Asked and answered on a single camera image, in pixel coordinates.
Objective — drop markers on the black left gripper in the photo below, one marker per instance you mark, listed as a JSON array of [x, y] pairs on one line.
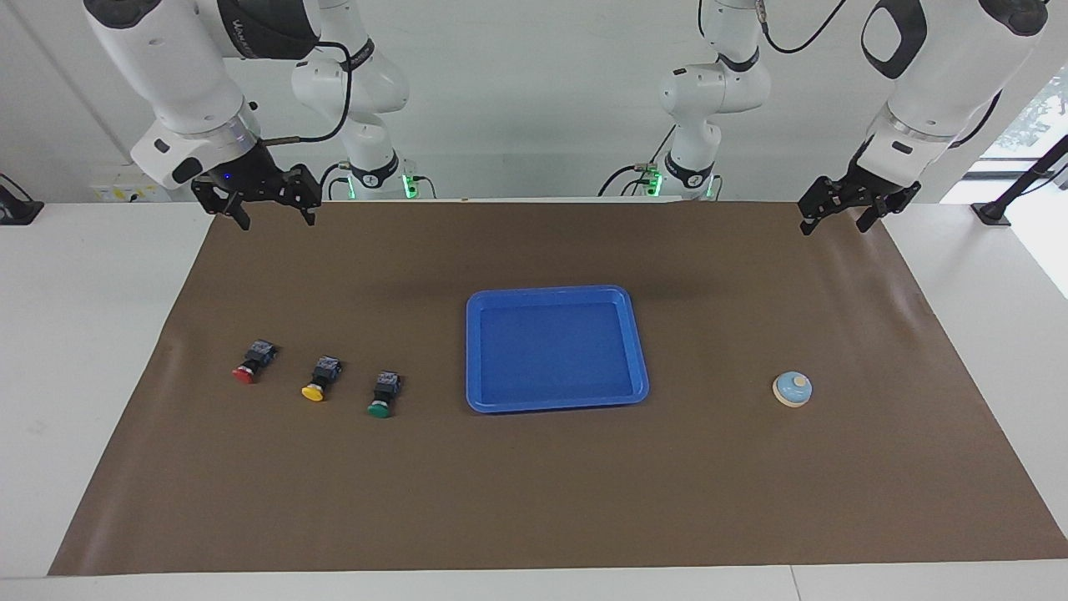
[[872, 190]]

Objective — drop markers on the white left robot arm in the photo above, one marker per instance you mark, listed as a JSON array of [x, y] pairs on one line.
[[943, 75]]

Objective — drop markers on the yellow push button switch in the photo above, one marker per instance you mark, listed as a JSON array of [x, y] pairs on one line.
[[321, 377]]

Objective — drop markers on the red push button switch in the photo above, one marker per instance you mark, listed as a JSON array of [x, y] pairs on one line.
[[254, 361]]

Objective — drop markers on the window with greenery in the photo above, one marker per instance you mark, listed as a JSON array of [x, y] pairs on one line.
[[1043, 108]]

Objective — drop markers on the black desk mount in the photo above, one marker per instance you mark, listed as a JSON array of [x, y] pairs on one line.
[[18, 209]]

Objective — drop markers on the light blue service bell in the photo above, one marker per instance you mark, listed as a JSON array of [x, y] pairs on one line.
[[791, 390]]

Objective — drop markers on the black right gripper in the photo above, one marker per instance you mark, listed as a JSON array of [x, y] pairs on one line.
[[250, 179]]

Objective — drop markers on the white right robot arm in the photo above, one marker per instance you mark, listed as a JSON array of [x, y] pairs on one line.
[[167, 67]]

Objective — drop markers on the green push button switch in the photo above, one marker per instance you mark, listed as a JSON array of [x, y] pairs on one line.
[[384, 394]]

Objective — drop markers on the blue plastic tray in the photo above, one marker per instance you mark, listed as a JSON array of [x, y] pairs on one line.
[[555, 351]]

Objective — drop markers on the black clamp stand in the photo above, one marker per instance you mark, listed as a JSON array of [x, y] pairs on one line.
[[1022, 185]]

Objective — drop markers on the brown table mat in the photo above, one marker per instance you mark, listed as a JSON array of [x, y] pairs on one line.
[[534, 484]]

